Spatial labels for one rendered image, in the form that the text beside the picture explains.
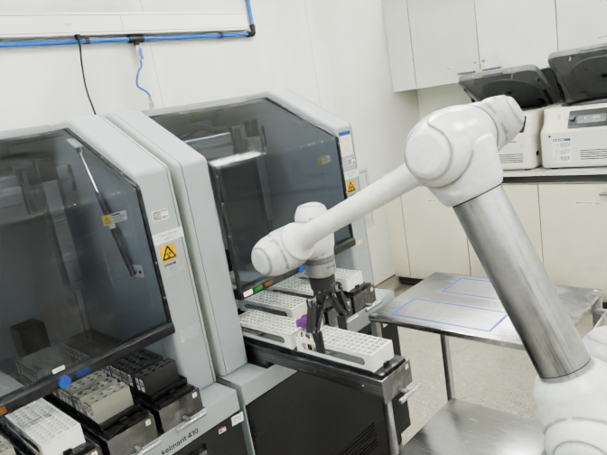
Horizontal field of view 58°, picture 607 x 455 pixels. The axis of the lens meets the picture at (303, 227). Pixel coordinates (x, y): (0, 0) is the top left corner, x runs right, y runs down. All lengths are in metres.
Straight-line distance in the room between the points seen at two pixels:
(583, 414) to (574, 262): 2.67
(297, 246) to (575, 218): 2.53
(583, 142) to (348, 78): 1.58
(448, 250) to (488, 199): 3.04
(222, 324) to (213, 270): 0.18
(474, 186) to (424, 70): 3.26
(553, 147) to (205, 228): 2.45
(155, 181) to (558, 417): 1.15
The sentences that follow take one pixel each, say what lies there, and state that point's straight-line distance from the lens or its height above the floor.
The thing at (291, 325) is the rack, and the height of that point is 0.86.
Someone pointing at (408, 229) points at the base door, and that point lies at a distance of 4.21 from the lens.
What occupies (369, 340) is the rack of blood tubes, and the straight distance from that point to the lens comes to 1.59.
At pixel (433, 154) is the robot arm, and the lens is 1.00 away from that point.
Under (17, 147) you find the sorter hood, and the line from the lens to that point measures 1.75.
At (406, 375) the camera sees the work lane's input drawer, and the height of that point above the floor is 0.77.
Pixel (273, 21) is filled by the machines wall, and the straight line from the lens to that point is 3.55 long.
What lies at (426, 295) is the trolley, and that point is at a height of 0.82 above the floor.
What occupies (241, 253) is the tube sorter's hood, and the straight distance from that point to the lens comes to 1.77.
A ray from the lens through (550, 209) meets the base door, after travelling 3.69.
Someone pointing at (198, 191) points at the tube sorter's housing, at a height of 1.34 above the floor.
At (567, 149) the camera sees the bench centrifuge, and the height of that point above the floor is 1.02.
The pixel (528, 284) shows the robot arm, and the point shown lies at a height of 1.16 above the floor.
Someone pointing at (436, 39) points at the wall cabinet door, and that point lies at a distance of 4.20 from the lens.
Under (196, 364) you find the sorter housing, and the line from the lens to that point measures 1.75.
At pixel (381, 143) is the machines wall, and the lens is 4.25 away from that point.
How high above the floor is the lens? 1.55
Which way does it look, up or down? 13 degrees down
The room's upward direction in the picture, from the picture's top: 10 degrees counter-clockwise
